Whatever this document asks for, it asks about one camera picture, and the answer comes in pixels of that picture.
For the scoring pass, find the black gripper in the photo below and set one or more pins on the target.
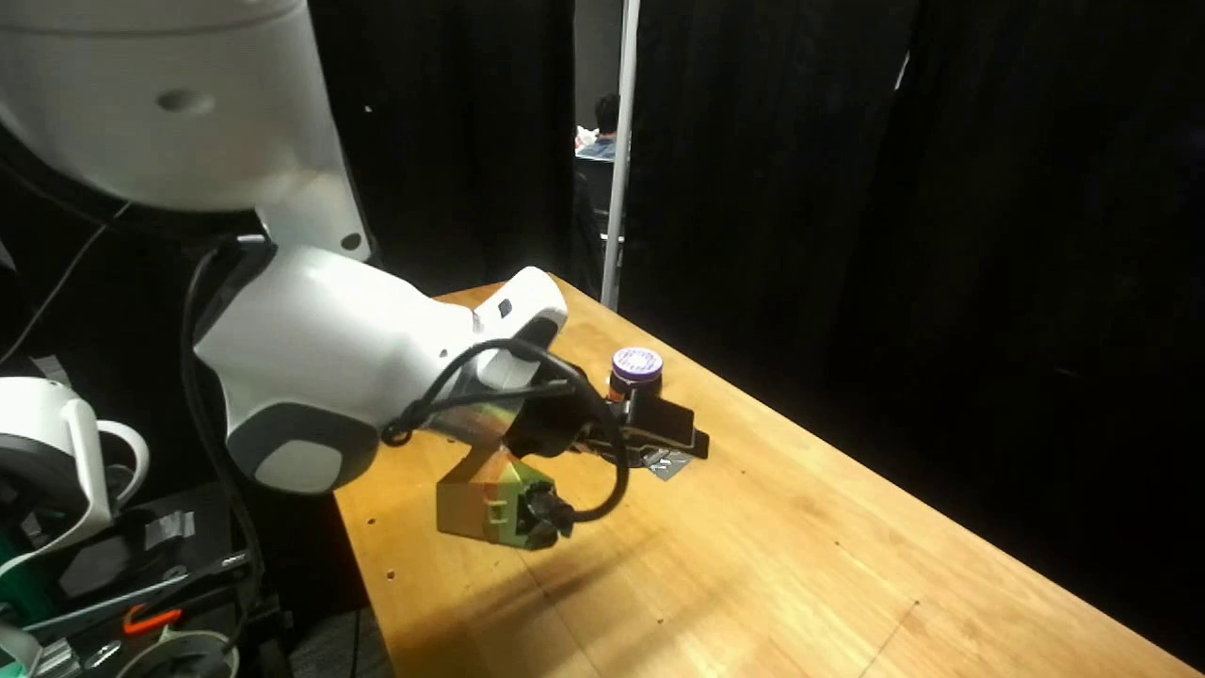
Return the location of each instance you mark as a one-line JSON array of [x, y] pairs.
[[573, 415]]

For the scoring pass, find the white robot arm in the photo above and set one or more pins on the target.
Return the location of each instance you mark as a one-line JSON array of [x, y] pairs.
[[316, 356]]

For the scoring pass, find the brown glass bottle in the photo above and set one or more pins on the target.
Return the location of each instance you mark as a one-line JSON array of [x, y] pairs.
[[635, 369]]

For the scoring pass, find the white vertical pole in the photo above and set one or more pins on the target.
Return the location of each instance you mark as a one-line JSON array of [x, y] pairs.
[[623, 152]]

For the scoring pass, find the white mug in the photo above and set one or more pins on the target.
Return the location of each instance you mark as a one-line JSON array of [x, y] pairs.
[[61, 470]]

